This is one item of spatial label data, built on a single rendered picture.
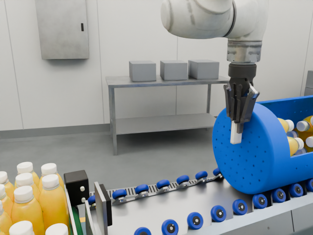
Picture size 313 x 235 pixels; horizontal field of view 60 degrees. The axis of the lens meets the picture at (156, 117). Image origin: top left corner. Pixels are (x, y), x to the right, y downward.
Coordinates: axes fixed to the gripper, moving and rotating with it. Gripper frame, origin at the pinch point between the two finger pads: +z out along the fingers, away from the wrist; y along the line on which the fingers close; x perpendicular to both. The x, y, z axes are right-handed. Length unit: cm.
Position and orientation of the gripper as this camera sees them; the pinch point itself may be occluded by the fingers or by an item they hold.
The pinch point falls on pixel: (236, 132)
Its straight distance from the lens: 84.5
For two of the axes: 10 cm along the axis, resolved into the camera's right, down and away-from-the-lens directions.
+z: 0.0, 9.6, 2.9
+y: 4.0, 2.6, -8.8
